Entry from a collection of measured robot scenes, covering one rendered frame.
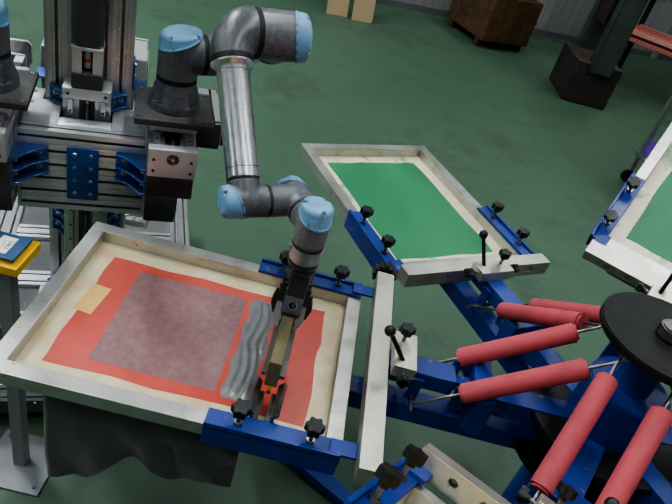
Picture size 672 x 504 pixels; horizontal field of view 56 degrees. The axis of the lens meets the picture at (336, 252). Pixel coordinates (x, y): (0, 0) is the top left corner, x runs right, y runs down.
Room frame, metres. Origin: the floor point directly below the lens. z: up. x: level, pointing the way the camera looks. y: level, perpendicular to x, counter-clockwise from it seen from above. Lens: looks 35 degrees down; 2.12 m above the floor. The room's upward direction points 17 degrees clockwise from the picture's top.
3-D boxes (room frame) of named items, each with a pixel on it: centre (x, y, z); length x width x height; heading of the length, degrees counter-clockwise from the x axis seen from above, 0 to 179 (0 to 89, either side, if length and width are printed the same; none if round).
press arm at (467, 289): (1.72, -0.44, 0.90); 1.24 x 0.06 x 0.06; 33
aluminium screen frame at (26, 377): (1.14, 0.27, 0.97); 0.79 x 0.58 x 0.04; 93
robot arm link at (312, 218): (1.18, 0.07, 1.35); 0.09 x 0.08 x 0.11; 34
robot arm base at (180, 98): (1.71, 0.59, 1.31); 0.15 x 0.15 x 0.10
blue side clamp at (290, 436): (0.88, 0.01, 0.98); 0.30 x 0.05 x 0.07; 93
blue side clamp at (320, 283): (1.43, 0.05, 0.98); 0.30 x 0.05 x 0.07; 93
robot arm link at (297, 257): (1.18, 0.07, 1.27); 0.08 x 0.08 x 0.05
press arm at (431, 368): (1.18, -0.29, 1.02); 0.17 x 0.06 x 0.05; 93
